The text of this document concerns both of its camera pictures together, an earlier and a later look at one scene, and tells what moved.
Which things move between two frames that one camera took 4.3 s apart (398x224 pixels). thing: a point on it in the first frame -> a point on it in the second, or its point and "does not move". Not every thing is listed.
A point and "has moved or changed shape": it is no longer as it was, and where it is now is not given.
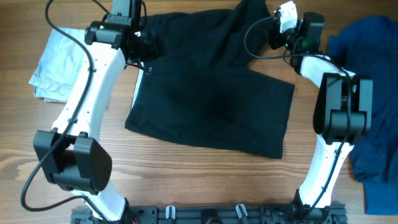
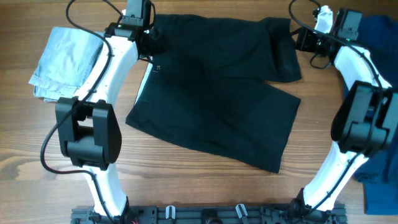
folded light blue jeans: x=56 y=71 does not move
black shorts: x=200 y=87 has moved or changed shape
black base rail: x=243 y=214 does not move
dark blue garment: x=369 y=45 does not move
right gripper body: x=288 y=38 -> x=311 y=42
